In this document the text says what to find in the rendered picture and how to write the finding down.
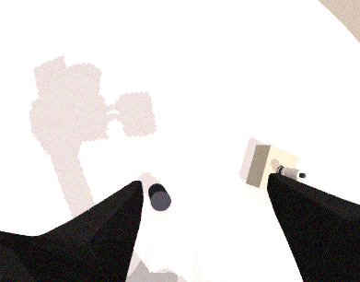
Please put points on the beige block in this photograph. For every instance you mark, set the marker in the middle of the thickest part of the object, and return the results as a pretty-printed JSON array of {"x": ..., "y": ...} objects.
[{"x": 267, "y": 159}]

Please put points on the black marker cap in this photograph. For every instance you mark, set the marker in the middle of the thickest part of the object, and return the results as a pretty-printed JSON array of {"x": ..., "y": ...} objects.
[{"x": 159, "y": 198}]

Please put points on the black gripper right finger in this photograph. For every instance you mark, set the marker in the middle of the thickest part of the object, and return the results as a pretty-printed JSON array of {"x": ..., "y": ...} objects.
[{"x": 322, "y": 230}]

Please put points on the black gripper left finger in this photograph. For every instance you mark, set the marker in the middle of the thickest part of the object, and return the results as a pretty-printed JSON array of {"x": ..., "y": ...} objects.
[{"x": 96, "y": 246}]

